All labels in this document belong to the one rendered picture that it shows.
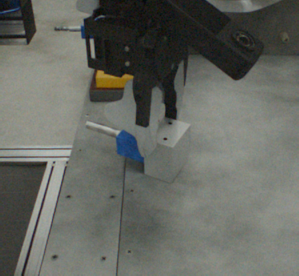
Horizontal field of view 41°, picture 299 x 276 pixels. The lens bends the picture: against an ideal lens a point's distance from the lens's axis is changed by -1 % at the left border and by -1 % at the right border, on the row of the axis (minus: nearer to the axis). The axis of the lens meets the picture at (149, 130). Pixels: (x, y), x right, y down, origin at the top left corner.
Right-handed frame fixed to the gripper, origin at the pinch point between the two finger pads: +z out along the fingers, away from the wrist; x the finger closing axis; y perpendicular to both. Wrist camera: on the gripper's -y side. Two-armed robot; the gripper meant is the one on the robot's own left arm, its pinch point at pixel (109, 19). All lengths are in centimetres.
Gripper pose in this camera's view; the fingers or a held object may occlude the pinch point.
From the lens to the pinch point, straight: 80.3
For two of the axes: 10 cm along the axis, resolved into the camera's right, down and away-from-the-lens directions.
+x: 0.0, 5.9, -8.1
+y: -10.0, 0.0, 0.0
